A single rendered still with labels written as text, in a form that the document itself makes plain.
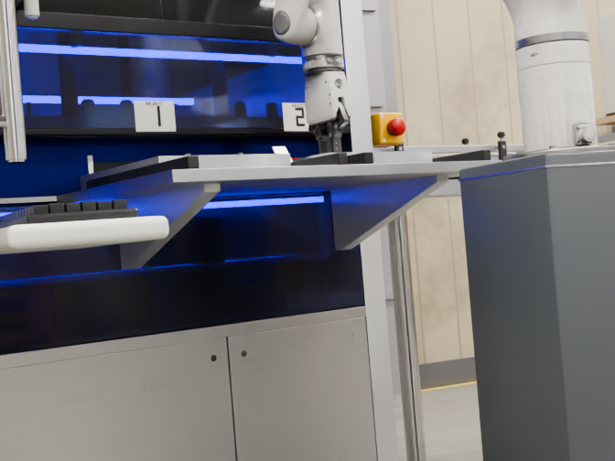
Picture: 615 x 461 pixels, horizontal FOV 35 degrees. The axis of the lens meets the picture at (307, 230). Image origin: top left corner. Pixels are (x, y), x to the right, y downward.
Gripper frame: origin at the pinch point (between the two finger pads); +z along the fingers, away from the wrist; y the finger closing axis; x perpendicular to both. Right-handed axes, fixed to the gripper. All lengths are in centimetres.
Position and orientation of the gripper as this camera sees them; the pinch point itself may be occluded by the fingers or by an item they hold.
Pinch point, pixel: (329, 148)
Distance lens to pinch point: 199.2
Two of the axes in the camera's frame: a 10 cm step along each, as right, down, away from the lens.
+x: -8.2, 0.6, -5.7
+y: -5.7, 0.6, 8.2
